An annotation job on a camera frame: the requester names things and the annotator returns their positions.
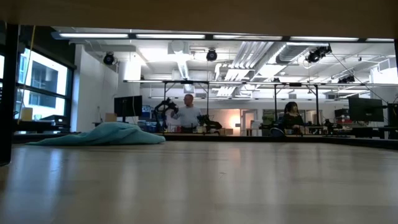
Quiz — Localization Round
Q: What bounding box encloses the small black monitor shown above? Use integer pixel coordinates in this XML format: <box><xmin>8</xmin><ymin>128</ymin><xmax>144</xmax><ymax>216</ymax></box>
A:
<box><xmin>114</xmin><ymin>95</ymin><xmax>143</xmax><ymax>123</ymax></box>

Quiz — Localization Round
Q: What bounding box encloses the yellow box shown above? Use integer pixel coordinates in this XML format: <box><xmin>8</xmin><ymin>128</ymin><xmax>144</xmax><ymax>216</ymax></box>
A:
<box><xmin>20</xmin><ymin>107</ymin><xmax>34</xmax><ymax>122</ymax></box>

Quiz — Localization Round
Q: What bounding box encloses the black overhead rig frame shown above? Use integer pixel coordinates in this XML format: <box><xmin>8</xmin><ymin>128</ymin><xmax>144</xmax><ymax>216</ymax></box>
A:
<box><xmin>161</xmin><ymin>80</ymin><xmax>321</xmax><ymax>135</ymax></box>

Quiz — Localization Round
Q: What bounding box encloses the large black monitor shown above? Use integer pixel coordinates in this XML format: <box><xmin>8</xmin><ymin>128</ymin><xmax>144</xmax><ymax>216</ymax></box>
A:
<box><xmin>348</xmin><ymin>97</ymin><xmax>385</xmax><ymax>123</ymax></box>

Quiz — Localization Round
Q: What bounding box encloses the person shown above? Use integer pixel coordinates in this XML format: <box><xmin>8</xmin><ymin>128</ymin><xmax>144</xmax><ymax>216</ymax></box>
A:
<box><xmin>281</xmin><ymin>101</ymin><xmax>305</xmax><ymax>134</ymax></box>
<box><xmin>170</xmin><ymin>93</ymin><xmax>203</xmax><ymax>133</ymax></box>

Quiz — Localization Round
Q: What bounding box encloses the teal microfibre cloth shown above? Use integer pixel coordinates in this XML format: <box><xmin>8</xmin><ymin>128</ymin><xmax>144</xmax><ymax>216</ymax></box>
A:
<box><xmin>26</xmin><ymin>121</ymin><xmax>166</xmax><ymax>147</ymax></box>

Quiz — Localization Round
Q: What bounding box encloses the black table frame rail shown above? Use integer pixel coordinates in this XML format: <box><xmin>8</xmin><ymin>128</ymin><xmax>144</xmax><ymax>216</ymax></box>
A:
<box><xmin>12</xmin><ymin>133</ymin><xmax>398</xmax><ymax>150</ymax></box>

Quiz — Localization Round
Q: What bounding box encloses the black ceiling camera cluster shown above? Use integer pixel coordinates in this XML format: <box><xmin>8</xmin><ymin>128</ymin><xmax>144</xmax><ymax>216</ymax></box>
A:
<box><xmin>305</xmin><ymin>45</ymin><xmax>332</xmax><ymax>64</ymax></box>

